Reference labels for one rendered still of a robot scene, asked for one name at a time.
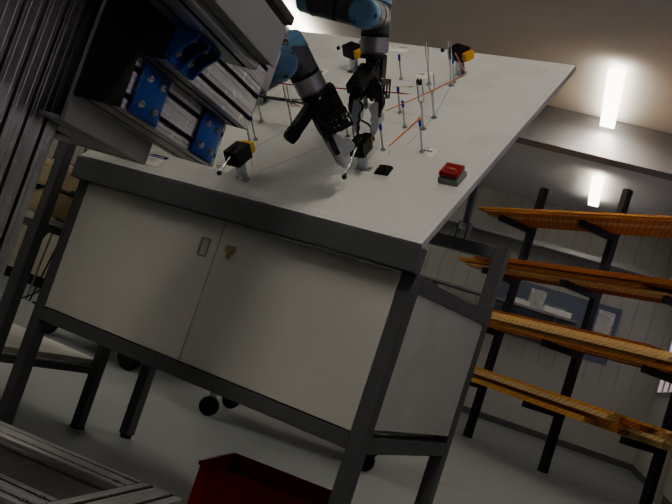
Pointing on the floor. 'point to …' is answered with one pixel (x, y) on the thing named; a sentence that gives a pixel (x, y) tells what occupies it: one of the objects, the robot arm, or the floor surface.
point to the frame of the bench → (361, 435)
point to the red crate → (251, 484)
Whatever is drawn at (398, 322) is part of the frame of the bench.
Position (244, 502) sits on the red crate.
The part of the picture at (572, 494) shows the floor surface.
